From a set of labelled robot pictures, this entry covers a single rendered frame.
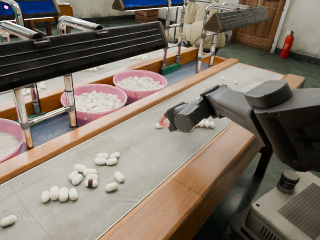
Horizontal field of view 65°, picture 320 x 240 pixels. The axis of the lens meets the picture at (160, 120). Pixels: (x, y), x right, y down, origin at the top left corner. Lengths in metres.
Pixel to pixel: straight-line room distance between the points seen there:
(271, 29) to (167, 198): 5.06
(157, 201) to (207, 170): 0.19
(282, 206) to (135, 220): 0.71
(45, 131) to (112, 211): 0.52
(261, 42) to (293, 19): 0.66
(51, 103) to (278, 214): 1.01
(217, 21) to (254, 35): 4.57
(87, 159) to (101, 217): 0.22
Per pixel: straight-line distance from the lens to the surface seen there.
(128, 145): 0.83
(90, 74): 1.38
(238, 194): 1.82
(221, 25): 1.11
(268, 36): 5.56
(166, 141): 0.86
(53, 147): 0.81
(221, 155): 0.81
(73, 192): 0.67
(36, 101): 1.07
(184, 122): 0.67
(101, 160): 0.75
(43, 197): 0.68
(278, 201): 1.17
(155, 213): 0.61
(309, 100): 0.29
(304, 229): 1.13
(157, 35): 0.76
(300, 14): 5.41
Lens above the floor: 1.25
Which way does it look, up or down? 31 degrees down
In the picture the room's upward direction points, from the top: 5 degrees clockwise
